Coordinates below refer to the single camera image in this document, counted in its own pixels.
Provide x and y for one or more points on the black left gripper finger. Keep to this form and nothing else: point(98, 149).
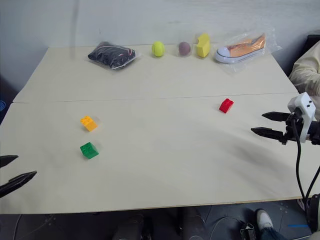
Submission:
point(7, 160)
point(17, 181)

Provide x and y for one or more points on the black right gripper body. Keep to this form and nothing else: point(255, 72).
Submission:
point(293, 130)

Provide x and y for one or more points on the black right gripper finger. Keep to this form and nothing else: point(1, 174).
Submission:
point(271, 133)
point(277, 116)

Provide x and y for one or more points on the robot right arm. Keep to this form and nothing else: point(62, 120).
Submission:
point(315, 132)

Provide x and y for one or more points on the red toy brick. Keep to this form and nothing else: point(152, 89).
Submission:
point(226, 105)

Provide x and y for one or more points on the person in beige top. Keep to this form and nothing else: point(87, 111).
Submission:
point(308, 72)

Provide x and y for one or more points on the blue coiled object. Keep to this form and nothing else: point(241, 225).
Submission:
point(3, 106)

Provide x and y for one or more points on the orange sneaker in plastic bag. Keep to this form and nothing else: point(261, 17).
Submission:
point(240, 51)

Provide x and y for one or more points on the green toy brick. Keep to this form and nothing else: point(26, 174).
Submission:
point(89, 150)

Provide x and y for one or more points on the black chair back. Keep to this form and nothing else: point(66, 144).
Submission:
point(313, 41)

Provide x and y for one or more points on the white shoe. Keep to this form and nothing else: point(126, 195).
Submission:
point(264, 219)

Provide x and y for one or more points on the yellow toy brick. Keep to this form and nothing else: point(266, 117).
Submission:
point(89, 123)

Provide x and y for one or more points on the blue floor tape strip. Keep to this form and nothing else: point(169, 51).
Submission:
point(298, 226)

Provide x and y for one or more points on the blue jeans leg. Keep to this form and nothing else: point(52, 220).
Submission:
point(272, 234)

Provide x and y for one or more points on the black device on floor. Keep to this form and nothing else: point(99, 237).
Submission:
point(248, 232)

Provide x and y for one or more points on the yellow sponge block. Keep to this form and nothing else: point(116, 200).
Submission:
point(202, 46)

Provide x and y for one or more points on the dark red ball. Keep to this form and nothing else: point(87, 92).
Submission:
point(184, 48)

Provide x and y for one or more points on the yellow tennis ball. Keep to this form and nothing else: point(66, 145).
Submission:
point(158, 49)

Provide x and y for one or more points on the black garment in plastic bag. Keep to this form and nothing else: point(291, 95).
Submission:
point(112, 56)

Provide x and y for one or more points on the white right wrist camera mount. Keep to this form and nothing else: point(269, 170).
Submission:
point(303, 105)

